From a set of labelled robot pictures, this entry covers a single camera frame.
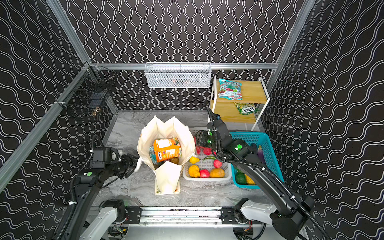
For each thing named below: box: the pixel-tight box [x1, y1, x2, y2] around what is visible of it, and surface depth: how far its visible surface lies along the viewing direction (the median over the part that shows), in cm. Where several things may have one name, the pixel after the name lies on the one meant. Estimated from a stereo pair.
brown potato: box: [169, 157, 179, 165], surface depth 87 cm
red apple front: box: [199, 169, 210, 178], surface depth 85 cm
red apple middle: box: [203, 147, 212, 156], surface depth 94 cm
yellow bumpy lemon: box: [188, 164, 201, 178], surface depth 85 cm
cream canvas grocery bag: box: [134, 115, 196, 196], surface depth 78 cm
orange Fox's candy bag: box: [152, 137, 183, 163], surface depth 86 cm
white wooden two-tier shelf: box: [208, 76, 271, 131], surface depth 83 cm
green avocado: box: [235, 172, 247, 185], surface depth 83 cm
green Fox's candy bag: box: [234, 102, 260, 115], surface depth 99 cm
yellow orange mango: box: [210, 168, 225, 178], surface depth 85 cm
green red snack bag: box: [218, 78, 243, 101], surface depth 83 cm
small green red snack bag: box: [148, 146, 158, 169], surface depth 85 cm
